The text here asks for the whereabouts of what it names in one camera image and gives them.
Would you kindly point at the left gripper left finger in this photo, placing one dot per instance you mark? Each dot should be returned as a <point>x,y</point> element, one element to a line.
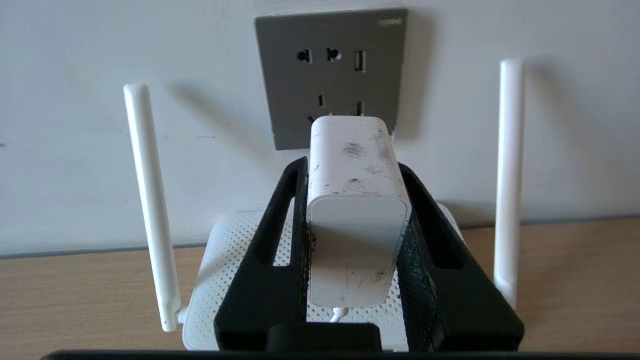
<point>260,300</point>

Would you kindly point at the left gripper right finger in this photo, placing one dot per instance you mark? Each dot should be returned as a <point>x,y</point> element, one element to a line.
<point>460,310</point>

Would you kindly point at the white power adapter block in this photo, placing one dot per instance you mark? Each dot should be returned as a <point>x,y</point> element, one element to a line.
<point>357,240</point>

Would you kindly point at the white wifi router with antennas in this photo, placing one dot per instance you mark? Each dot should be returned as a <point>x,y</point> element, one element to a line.
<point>225,280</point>

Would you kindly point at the grey wall power socket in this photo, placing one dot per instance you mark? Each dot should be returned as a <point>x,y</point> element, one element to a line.
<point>290,75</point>

